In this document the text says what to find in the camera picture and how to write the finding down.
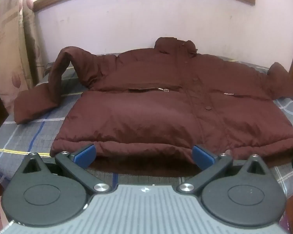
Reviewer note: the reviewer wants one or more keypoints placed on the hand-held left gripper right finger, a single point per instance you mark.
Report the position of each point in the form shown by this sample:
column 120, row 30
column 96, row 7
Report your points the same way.
column 203, row 157

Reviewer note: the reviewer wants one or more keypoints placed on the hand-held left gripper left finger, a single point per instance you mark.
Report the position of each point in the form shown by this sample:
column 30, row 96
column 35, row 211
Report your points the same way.
column 84, row 156

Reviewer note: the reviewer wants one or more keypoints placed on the brown padded jacket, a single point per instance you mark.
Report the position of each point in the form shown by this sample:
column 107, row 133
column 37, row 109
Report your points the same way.
column 161, row 112

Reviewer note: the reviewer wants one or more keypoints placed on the grey plaid bed sheet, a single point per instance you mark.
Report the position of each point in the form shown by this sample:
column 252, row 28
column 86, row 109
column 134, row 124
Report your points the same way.
column 26, row 136

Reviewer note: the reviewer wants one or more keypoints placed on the beige floral curtain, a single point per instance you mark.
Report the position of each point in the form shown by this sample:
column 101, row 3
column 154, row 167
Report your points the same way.
column 7, row 53

